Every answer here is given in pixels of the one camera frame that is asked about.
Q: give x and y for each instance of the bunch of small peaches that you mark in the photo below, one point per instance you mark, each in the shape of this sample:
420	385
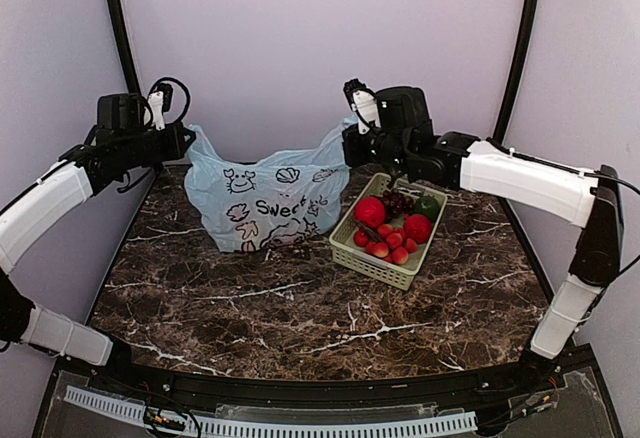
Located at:
387	243

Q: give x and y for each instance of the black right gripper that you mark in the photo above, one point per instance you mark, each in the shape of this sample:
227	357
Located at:
352	155

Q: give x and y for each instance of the dark purple grape bunch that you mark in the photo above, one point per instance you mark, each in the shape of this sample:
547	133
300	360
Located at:
396	203

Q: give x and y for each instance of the pale green perforated basket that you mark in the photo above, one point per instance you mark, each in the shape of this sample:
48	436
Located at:
344	251

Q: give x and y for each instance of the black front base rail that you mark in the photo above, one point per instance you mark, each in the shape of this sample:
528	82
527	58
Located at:
572	402

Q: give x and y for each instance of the white slotted cable duct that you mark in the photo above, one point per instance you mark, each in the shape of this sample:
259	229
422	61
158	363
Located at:
133	412

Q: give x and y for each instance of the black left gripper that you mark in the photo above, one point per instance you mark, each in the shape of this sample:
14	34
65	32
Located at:
178	149

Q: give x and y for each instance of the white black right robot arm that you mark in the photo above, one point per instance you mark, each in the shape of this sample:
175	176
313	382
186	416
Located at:
587	199

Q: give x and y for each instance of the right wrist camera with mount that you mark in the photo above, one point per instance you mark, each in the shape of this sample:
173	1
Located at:
363	103

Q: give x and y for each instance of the black left corner frame post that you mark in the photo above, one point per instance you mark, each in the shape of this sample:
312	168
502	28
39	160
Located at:
123	46

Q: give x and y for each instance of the black corner frame post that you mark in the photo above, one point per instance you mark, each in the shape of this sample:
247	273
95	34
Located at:
123	46
520	53

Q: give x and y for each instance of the large red fruit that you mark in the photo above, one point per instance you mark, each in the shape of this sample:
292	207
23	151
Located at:
370	211
418	227

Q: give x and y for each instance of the black right corner frame post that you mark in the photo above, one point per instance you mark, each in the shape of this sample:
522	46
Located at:
520	53

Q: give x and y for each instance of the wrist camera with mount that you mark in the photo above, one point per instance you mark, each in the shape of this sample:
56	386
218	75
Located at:
363	103
160	99

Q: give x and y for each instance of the large red fruit right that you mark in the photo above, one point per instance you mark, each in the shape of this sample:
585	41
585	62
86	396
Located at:
418	227

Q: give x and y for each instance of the light blue printed plastic bag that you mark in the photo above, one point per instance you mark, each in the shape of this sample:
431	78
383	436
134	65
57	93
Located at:
283	199

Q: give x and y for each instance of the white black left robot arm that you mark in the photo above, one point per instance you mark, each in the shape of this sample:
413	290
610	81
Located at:
80	174

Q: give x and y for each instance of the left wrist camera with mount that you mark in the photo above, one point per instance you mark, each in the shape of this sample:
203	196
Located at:
160	99

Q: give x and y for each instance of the large red fruit left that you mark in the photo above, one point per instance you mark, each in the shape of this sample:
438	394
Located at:
370	211

